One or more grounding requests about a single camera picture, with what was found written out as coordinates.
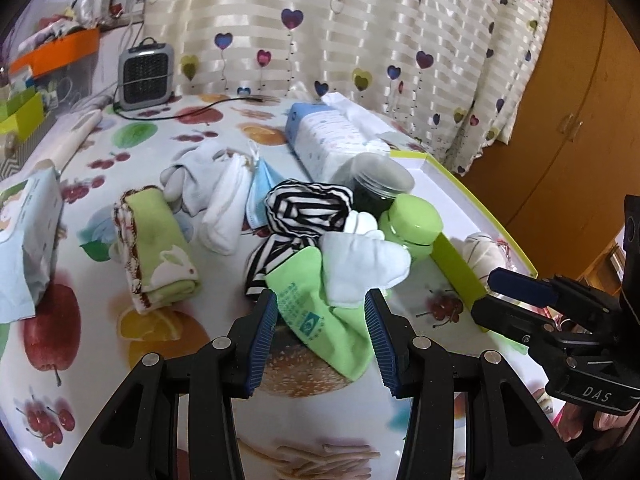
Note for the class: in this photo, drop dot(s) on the green plastic jar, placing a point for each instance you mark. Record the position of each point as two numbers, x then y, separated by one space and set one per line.
412 222

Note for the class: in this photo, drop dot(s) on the clear plastic jar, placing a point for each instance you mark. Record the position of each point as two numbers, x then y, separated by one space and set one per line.
380 180

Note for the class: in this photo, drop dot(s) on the fruit print tablecloth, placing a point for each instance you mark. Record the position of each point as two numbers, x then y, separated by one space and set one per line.
125 150

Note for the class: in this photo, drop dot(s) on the blue face mask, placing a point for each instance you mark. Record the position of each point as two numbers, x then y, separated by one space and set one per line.
260 195

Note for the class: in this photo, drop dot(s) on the clear box with orange lid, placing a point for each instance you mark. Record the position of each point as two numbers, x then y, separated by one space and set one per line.
60 62

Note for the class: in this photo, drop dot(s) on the white paper roll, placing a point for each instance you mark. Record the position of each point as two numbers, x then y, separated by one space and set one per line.
75 137

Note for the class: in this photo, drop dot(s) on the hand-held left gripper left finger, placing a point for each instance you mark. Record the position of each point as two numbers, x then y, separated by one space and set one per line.
261 340

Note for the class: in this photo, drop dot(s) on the white towel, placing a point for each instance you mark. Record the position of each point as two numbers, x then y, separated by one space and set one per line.
227 205

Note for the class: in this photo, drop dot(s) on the grey white socks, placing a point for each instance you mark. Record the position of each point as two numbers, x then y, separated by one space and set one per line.
192 175

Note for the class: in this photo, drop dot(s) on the green rolled rabbit towel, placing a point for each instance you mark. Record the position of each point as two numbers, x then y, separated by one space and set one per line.
155 255

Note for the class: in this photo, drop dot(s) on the zigzag patterned box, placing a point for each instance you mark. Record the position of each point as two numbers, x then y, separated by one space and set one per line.
22 152

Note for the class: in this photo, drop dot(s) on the lime green printed cloth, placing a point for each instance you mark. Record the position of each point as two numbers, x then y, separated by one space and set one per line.
325 332

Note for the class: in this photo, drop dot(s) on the wooden wardrobe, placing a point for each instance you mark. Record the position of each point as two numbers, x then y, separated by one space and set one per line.
575 110

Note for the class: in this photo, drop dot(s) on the grey space heater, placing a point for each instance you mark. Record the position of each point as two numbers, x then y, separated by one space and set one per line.
146 75

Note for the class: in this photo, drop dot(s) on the person's right hand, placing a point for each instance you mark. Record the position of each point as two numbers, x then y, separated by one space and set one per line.
600 422

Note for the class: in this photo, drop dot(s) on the white sock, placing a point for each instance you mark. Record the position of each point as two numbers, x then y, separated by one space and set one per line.
360 265

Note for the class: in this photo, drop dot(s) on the heart print striped curtain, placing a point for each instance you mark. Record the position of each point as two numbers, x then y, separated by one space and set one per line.
375 25

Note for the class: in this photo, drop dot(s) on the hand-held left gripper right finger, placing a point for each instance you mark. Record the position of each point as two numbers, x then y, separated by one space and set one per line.
380 340

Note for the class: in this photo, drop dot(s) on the black white striped cloth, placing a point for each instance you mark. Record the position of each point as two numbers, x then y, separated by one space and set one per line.
300 210

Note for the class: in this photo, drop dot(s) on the blue white tissue pack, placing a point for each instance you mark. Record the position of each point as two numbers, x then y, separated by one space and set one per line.
325 135

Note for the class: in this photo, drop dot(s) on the pale blue tissue pack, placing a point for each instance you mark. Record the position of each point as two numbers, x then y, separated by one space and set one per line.
25 240

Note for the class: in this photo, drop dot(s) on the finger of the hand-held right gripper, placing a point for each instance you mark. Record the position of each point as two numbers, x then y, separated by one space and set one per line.
505 317
525 287

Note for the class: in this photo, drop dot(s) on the cream rolled cloth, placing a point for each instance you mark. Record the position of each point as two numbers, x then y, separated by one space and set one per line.
485 255

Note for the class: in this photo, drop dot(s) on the green cardboard box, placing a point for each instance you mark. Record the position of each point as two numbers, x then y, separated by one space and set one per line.
25 112

